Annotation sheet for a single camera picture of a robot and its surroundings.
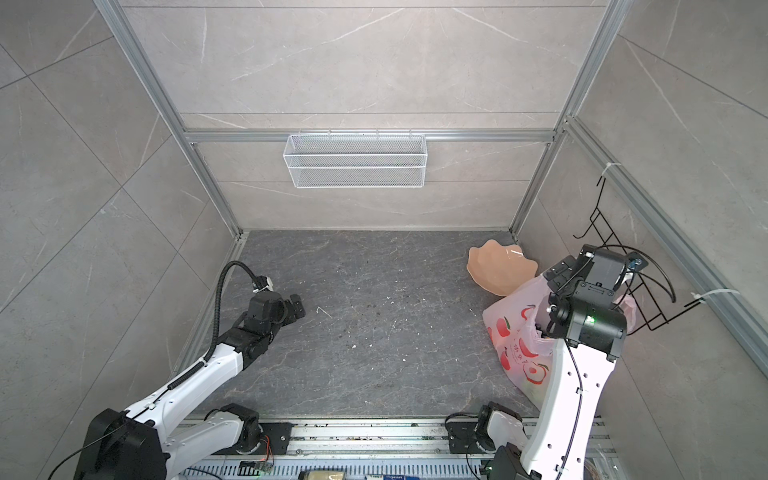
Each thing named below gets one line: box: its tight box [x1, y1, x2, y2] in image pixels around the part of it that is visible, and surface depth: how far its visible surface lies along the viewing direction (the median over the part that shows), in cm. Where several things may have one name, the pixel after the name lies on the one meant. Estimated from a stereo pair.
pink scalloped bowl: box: [466, 239, 539, 297], surface depth 108 cm
